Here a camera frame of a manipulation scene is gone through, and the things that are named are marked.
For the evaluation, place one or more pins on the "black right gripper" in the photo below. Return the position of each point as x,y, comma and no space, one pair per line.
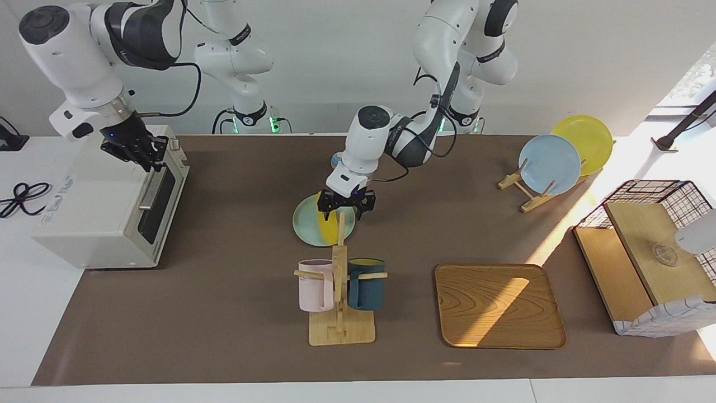
128,137

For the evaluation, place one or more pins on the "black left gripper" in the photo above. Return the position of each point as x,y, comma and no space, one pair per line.
347,198

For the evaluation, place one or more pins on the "pale green plate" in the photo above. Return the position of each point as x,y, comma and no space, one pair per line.
306,229

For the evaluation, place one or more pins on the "beige toaster oven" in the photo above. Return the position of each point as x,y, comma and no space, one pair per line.
95,212

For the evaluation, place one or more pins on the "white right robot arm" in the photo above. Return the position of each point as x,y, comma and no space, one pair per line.
72,56

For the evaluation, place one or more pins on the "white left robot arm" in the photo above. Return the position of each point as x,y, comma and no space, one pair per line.
369,140

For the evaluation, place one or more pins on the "dark teal mug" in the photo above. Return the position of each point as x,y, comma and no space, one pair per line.
366,291

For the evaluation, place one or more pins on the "pink mug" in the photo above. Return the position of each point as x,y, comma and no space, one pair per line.
314,291

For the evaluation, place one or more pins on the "wooden mug tree stand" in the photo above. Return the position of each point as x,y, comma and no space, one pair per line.
341,333

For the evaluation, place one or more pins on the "black clamp device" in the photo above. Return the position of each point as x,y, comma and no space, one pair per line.
11,143

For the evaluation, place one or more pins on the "brown table mat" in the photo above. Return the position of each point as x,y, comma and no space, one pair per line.
224,313

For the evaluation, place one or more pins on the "wooden serving tray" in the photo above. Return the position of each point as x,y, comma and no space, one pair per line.
498,308

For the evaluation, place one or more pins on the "wooden plate rack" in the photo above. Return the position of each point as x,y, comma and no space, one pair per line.
531,202

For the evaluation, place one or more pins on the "light blue plate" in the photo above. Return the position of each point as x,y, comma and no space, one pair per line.
551,168

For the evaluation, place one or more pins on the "yellow plate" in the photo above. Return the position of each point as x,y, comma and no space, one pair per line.
593,140

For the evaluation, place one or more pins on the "small glass dish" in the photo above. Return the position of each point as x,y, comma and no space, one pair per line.
665,255

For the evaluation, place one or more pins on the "black tripod stand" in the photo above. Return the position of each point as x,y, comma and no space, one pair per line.
664,144

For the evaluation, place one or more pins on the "white checked cloth liner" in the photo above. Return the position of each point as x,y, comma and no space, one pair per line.
660,322

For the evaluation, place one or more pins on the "white rounded device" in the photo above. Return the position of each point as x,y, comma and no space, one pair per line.
696,235

